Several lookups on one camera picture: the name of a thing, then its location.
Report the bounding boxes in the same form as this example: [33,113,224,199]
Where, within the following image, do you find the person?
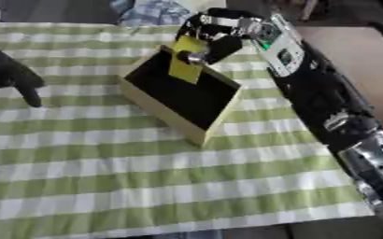
[107,0,193,27]

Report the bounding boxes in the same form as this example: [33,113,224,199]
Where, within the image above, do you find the tan cardboard box black inside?
[116,44,244,148]

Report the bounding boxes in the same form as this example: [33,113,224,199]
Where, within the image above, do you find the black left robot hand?
[0,40,48,108]

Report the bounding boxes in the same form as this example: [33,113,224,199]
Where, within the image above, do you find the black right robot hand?
[173,7,265,65]

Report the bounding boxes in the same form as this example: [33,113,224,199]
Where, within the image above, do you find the yellow-green rectangular block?
[166,35,208,85]

